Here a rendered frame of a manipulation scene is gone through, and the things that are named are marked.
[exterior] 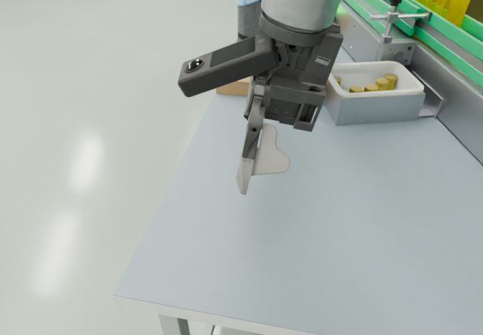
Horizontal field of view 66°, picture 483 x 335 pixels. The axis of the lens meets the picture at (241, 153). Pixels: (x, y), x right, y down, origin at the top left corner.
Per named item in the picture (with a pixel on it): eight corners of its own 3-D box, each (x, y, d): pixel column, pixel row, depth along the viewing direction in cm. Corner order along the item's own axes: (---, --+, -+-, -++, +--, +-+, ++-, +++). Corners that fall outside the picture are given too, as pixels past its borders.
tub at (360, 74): (418, 119, 97) (429, 90, 91) (336, 124, 95) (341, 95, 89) (390, 87, 110) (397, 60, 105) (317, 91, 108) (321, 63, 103)
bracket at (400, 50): (410, 65, 108) (417, 42, 104) (379, 67, 107) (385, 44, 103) (405, 60, 111) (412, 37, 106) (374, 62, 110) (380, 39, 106)
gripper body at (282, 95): (310, 138, 44) (347, 44, 35) (238, 124, 43) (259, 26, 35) (306, 101, 49) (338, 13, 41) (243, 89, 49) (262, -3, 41)
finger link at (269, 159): (283, 206, 43) (300, 129, 42) (233, 198, 43) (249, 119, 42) (279, 200, 46) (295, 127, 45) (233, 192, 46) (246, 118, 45)
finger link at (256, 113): (255, 161, 41) (271, 82, 40) (241, 159, 41) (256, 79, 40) (252, 156, 46) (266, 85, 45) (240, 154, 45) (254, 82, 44)
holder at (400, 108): (436, 118, 98) (446, 93, 93) (336, 126, 95) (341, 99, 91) (406, 88, 111) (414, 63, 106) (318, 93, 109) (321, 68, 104)
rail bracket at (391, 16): (424, 42, 104) (438, -4, 96) (366, 44, 102) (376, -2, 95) (418, 38, 106) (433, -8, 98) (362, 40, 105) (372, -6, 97)
